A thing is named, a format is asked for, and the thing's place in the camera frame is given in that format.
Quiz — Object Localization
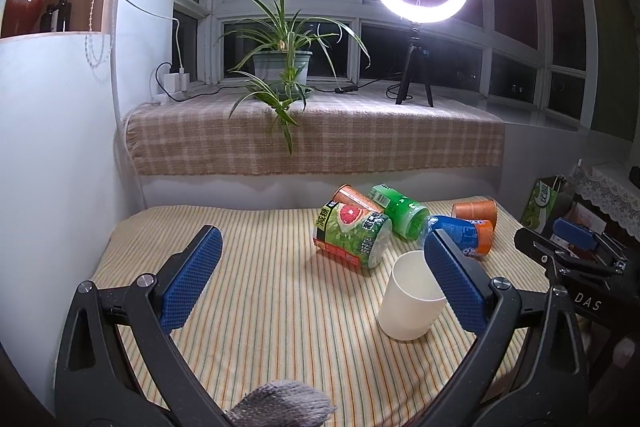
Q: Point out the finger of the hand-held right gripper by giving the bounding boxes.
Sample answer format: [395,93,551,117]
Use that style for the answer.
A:
[514,227,621,280]
[552,217,630,273]

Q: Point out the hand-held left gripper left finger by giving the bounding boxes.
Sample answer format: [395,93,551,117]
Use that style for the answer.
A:
[54,224,236,427]

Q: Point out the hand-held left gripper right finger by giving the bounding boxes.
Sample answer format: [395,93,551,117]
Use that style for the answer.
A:
[424,228,594,427]

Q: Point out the white cup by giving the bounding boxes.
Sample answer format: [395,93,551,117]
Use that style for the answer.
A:
[377,249,448,342]

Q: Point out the plain orange cup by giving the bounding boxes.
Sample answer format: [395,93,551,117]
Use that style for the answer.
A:
[451,198,499,231]

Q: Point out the grapefruit print cup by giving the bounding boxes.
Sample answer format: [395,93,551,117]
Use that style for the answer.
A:
[312,201,392,273]

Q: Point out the orange print cup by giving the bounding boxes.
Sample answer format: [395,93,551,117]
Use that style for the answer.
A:
[332,184,385,214]

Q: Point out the person's left hand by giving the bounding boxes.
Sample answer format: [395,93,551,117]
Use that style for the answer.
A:
[223,381,337,427]

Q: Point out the orange white box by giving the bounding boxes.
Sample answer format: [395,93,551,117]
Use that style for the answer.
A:
[569,201,607,230]

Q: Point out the green paper bag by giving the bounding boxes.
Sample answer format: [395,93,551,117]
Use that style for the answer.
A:
[521,177,577,239]

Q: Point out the blue orange can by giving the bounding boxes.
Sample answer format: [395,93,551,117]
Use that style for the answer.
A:
[421,215,494,262]

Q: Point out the white lace cloth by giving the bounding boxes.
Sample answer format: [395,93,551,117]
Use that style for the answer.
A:
[570,159,640,229]

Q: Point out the green plastic bottle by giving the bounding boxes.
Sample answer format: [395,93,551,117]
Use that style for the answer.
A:
[369,183,432,241]

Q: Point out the striped cloth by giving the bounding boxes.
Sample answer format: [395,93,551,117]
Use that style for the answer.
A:
[92,194,546,427]

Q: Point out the plaid cloth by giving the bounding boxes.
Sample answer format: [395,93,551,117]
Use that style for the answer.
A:
[122,84,506,178]

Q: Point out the green pot saucer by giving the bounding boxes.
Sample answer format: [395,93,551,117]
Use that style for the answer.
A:
[249,83,316,101]

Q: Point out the grey plant pot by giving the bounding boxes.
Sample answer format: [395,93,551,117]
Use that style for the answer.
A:
[251,51,314,88]

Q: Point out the black tripod stand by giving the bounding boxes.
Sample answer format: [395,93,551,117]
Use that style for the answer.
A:
[385,0,435,108]

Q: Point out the spider plant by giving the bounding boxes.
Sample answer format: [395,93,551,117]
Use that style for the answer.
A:
[217,0,373,158]

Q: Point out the black bottle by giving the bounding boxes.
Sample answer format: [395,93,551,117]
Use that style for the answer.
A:
[46,0,70,32]

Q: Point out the black cable with controller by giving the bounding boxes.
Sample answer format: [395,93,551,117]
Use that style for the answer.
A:
[305,78,403,96]

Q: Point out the window frame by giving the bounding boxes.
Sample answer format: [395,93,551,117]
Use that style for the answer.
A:
[172,0,601,132]

